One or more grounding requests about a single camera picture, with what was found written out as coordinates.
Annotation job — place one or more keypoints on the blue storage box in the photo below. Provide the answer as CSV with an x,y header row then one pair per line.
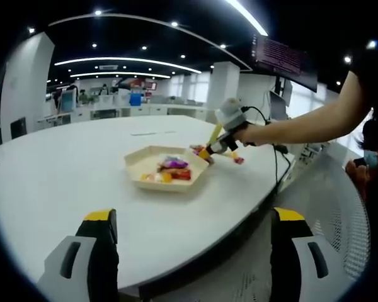
x,y
135,99

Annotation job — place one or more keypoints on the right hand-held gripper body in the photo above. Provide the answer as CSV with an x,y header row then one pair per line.
x,y
231,116

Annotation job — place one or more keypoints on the desk monitor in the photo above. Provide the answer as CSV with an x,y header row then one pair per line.
x,y
285,94

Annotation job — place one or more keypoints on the hanging monitor with text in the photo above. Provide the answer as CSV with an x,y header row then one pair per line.
x,y
283,59

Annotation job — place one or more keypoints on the small red food packet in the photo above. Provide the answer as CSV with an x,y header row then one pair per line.
x,y
181,174

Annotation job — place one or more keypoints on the orange brown food packet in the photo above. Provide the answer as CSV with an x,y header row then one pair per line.
x,y
164,170

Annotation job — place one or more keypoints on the white box blue panel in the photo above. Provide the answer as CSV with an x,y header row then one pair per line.
x,y
67,100

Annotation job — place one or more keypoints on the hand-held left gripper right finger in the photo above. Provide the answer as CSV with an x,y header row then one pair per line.
x,y
293,277

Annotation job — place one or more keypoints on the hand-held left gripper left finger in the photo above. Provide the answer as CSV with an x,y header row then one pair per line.
x,y
85,273

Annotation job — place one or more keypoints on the cream hexagonal container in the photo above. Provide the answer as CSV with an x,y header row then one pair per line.
x,y
163,186

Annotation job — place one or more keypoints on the row of white desks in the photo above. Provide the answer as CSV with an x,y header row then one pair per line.
x,y
129,110

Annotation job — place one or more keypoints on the person's right hand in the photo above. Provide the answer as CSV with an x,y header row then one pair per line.
x,y
252,135

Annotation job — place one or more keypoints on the wide white column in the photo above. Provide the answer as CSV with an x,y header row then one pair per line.
x,y
28,85

